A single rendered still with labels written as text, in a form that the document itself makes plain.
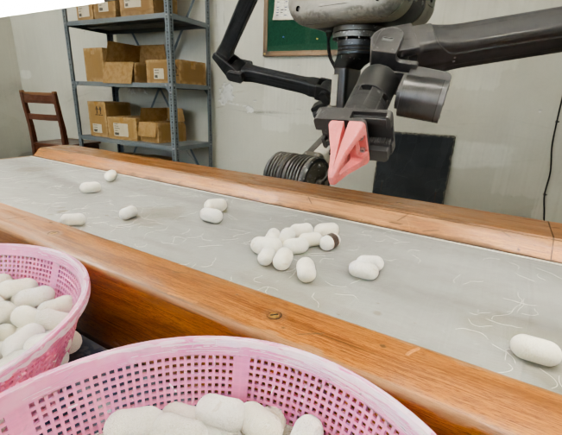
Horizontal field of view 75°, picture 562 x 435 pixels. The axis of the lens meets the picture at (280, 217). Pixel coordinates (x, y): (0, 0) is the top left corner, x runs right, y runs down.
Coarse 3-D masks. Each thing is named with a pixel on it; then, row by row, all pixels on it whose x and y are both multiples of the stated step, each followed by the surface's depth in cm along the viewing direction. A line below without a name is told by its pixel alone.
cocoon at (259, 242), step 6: (252, 240) 45; (258, 240) 44; (264, 240) 44; (270, 240) 44; (276, 240) 44; (252, 246) 44; (258, 246) 44; (264, 246) 44; (270, 246) 44; (276, 246) 44; (258, 252) 45
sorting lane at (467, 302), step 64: (0, 192) 67; (64, 192) 69; (128, 192) 71; (192, 192) 72; (192, 256) 44; (256, 256) 45; (320, 256) 45; (384, 256) 46; (448, 256) 47; (512, 256) 47; (384, 320) 33; (448, 320) 33; (512, 320) 33
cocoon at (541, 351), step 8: (520, 336) 28; (528, 336) 28; (512, 344) 28; (520, 344) 28; (528, 344) 27; (536, 344) 27; (544, 344) 27; (552, 344) 27; (520, 352) 28; (528, 352) 27; (536, 352) 27; (544, 352) 27; (552, 352) 27; (560, 352) 27; (528, 360) 28; (536, 360) 27; (544, 360) 27; (552, 360) 27; (560, 360) 27
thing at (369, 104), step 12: (360, 96) 49; (372, 96) 49; (324, 108) 49; (336, 108) 49; (348, 108) 48; (360, 108) 48; (372, 108) 48; (384, 108) 50; (372, 120) 46; (384, 120) 46; (324, 132) 53; (372, 132) 49; (384, 132) 48; (324, 144) 54
